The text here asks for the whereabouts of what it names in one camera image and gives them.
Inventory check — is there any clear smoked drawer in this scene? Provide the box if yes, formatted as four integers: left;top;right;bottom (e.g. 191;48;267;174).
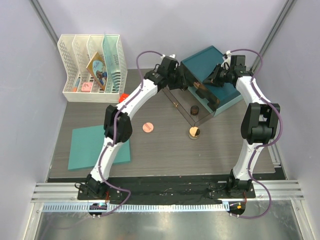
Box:
162;87;216;127
180;62;220;111

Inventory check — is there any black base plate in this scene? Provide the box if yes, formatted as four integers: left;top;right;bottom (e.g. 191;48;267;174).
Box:
74;175;256;202

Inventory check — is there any illustrated picture book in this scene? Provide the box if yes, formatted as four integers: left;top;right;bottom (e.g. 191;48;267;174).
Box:
86;52;108;90

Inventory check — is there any pink round compact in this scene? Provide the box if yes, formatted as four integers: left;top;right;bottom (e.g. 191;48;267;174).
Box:
142;122;154;133

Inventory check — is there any teal drawer cabinet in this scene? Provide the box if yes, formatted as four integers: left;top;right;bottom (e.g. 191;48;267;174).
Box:
181;46;243;115

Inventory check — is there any aluminium front rail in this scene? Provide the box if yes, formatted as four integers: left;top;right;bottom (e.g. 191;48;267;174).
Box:
31;180;304;213

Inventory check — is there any pink square eraser box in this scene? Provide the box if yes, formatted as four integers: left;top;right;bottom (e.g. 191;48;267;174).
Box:
81;81;93;93

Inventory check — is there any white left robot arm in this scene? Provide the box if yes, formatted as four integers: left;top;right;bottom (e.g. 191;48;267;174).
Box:
82;66;188;200

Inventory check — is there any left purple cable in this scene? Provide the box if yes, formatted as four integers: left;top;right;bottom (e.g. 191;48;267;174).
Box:
56;50;166;230

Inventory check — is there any dark amber round jar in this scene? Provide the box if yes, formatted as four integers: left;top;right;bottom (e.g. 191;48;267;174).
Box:
190;105;200;116

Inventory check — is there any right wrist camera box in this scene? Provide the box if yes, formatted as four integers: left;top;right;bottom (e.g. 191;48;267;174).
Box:
230;55;247;71

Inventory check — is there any white mesh file organizer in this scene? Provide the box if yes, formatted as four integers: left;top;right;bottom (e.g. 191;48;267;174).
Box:
57;34;128;103

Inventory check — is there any red cube block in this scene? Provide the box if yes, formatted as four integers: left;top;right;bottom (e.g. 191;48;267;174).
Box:
118;93;129;103

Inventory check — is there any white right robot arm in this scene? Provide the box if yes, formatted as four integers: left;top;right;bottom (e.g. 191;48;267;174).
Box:
203;63;280;198

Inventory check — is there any orange blue marker pen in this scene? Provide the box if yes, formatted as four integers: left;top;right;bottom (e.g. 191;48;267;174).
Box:
71;77;81;92

